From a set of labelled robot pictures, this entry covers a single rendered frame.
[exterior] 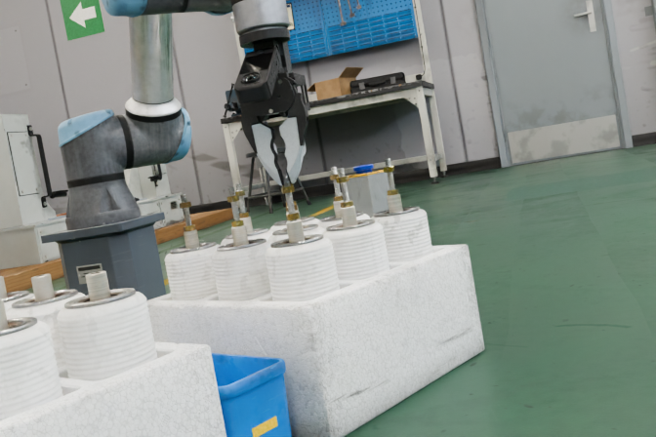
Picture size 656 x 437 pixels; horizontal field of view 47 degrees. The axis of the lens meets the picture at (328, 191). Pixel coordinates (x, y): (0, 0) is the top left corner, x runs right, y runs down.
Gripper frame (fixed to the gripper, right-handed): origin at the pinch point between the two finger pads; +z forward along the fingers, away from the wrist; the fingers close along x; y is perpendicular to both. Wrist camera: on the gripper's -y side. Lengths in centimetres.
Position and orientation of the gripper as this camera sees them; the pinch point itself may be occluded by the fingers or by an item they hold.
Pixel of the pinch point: (284, 176)
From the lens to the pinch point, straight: 104.2
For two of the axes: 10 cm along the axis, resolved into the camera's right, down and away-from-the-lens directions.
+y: 2.3, -0.9, 9.7
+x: -9.6, 1.5, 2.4
